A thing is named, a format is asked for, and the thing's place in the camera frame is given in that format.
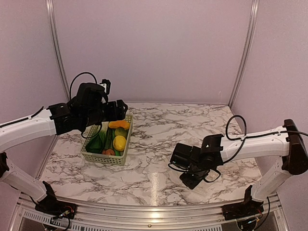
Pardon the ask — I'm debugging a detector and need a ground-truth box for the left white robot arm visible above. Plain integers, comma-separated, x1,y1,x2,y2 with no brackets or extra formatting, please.
0,100,128,214

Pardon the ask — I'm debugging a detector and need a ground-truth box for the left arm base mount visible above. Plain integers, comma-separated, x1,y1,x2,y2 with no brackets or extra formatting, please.
35,181,77,219

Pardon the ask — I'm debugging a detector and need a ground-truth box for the aluminium frame post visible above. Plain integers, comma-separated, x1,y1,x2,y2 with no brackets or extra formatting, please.
45,0,70,100
228,0,260,109

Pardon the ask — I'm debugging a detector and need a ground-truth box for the yellow lemon toy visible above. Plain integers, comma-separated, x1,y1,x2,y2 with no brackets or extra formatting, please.
113,135,127,152

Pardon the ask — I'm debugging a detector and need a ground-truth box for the orange yellow mango toy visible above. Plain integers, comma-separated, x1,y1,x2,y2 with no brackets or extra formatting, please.
108,120,130,130

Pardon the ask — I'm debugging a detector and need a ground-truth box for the front aluminium rail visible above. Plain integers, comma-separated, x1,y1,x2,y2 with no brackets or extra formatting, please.
7,196,289,231

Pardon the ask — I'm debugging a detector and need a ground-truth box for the brown orange round toy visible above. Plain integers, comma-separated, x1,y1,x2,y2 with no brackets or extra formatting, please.
102,149,116,156

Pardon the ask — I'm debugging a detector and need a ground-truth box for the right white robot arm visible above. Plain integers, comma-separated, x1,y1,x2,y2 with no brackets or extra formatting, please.
170,119,308,216

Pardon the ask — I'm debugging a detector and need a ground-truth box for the green bok choy toy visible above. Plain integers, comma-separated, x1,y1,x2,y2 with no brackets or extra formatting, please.
86,128,108,154

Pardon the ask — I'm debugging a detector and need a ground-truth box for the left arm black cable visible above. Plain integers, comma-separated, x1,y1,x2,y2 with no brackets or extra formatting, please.
68,71,102,139

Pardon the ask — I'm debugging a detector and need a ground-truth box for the right aluminium frame post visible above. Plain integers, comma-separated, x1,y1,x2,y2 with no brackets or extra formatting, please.
228,0,260,109

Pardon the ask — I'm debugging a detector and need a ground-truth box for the left aluminium frame post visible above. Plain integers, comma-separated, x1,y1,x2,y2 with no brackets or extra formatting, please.
45,0,70,100

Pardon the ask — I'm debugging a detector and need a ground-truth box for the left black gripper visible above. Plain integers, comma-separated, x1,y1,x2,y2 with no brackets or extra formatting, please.
81,99,128,128

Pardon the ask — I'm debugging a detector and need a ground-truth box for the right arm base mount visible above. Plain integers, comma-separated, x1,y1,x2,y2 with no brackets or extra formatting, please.
221,185,264,220

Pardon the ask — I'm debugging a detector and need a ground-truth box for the dark green cucumber toy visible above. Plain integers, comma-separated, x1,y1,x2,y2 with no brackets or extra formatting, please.
104,128,114,150

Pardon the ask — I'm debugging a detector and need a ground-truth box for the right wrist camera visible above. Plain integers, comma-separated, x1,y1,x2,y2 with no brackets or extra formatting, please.
170,143,201,170

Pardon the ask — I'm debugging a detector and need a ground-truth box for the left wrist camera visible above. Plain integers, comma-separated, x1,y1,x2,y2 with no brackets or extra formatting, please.
76,79,111,107

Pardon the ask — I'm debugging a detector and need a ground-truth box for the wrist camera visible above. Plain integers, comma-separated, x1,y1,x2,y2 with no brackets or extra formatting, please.
76,79,111,107
170,143,201,170

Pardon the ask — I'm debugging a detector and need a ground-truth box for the green lime toy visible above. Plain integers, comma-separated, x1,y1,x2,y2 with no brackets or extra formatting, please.
115,127,128,138

